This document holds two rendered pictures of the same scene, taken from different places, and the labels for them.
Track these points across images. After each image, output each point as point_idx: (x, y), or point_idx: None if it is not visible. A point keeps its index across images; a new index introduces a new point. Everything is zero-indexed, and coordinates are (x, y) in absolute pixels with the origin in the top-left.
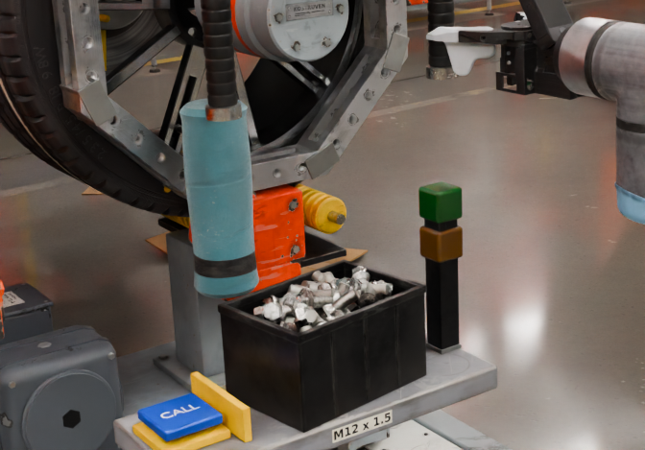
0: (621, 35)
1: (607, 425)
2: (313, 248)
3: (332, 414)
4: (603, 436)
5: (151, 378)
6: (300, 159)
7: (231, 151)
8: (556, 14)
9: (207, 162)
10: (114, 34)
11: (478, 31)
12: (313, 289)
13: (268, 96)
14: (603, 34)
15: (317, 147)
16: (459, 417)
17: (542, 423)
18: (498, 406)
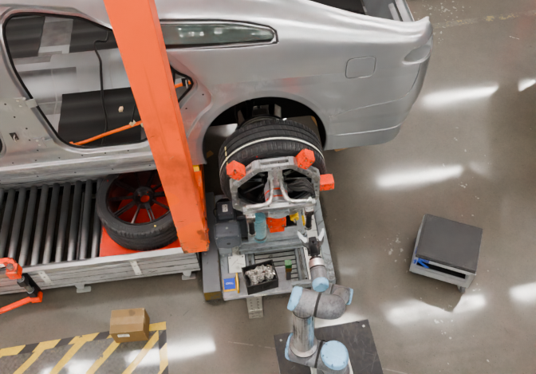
0: (313, 272)
1: (369, 254)
2: (290, 220)
3: (254, 293)
4: (365, 257)
5: None
6: None
7: (259, 227)
8: (314, 250)
9: (254, 227)
10: None
11: (302, 242)
12: (258, 270)
13: (293, 179)
14: (313, 267)
15: (291, 210)
16: (338, 234)
17: (355, 246)
18: (350, 234)
